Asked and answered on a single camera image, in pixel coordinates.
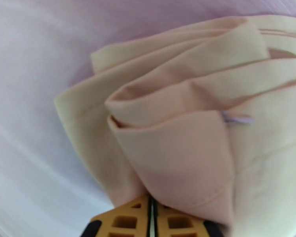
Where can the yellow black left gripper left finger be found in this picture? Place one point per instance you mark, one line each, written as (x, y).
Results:
(123, 221)

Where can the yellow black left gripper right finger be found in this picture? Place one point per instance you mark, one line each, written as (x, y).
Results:
(180, 224)

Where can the cream yellow garment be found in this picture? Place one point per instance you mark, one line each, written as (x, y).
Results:
(177, 135)

